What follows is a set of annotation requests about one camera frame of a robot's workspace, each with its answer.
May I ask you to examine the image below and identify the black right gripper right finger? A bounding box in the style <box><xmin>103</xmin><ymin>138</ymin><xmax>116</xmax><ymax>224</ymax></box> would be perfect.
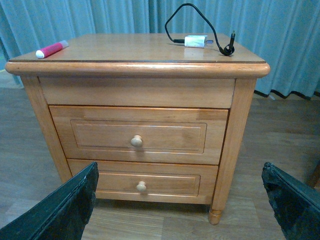
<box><xmin>261</xmin><ymin>162</ymin><xmax>320</xmax><ymax>240</ymax></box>

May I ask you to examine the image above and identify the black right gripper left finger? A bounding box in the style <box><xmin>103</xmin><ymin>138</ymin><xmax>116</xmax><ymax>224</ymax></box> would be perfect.
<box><xmin>0</xmin><ymin>162</ymin><xmax>99</xmax><ymax>240</ymax></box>

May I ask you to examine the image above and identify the drawer wooden knob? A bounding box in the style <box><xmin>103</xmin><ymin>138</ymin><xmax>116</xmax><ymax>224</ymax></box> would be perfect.
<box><xmin>136</xmin><ymin>181</ymin><xmax>147</xmax><ymax>192</ymax></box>
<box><xmin>130</xmin><ymin>135</ymin><xmax>143</xmax><ymax>148</ymax></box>

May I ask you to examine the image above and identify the pink marker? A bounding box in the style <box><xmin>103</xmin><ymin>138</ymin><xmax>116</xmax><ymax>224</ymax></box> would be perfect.
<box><xmin>35</xmin><ymin>40</ymin><xmax>69</xmax><ymax>59</ymax></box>

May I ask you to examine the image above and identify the wooden nightstand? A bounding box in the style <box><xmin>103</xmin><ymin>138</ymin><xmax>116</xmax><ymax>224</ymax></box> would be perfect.
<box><xmin>5</xmin><ymin>33</ymin><xmax>270</xmax><ymax>225</ymax></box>

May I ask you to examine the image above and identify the grey curtain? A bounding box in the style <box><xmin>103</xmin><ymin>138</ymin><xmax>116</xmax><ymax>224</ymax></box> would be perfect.
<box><xmin>0</xmin><ymin>0</ymin><xmax>320</xmax><ymax>97</ymax></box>

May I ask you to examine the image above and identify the white charger adapter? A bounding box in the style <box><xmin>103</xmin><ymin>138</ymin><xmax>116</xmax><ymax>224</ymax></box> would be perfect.
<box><xmin>184</xmin><ymin>35</ymin><xmax>214</xmax><ymax>48</ymax></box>

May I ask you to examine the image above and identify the black charging cable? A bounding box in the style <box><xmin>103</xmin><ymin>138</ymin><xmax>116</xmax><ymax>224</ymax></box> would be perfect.
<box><xmin>164</xmin><ymin>2</ymin><xmax>236</xmax><ymax>57</ymax></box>

